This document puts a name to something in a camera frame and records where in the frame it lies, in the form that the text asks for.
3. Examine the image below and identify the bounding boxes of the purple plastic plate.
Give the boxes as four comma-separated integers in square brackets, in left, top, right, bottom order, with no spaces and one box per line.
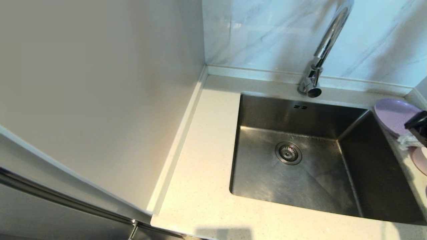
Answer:
[374,98,423,138]

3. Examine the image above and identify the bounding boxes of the stainless steel sink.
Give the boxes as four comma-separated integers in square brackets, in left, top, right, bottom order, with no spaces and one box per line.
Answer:
[230,93,427,224]

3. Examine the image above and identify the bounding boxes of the chrome gooseneck faucet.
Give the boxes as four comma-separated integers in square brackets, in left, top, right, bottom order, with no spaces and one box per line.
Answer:
[298,0,355,98]

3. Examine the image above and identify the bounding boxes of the round metal drain strainer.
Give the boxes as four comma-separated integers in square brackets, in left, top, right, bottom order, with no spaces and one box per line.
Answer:
[275,142,303,165]

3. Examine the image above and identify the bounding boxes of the white tall cabinet panel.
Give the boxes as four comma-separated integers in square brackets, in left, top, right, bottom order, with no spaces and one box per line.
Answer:
[0,0,206,224]

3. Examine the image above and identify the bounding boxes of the stainless steel appliance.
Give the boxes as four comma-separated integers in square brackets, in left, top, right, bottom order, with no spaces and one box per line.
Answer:
[0,135,200,240]

